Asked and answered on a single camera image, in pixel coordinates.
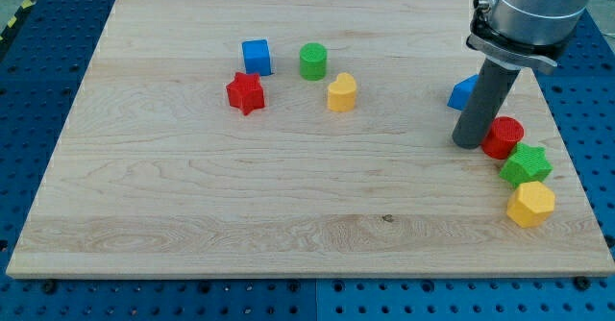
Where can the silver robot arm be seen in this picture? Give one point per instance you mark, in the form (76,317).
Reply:
(524,33)

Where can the red star block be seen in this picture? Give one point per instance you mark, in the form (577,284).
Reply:
(246,93)

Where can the blue cube block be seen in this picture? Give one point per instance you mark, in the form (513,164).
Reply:
(256,56)

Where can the green star block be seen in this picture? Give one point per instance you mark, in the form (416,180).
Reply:
(525,164)

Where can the yellow heart block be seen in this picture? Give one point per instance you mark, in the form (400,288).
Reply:
(342,93)

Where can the green cylinder block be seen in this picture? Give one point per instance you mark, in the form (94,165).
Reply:
(313,61)

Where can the light wooden board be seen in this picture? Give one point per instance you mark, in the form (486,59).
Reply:
(156,176)

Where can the blue triangular block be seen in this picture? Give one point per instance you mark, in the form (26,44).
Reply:
(461,93)

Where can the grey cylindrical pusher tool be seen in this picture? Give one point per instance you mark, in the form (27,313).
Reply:
(493,84)

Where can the red cylinder block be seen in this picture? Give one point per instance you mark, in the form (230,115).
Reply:
(504,133)

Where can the yellow hexagon block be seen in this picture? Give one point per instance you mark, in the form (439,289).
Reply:
(530,204)

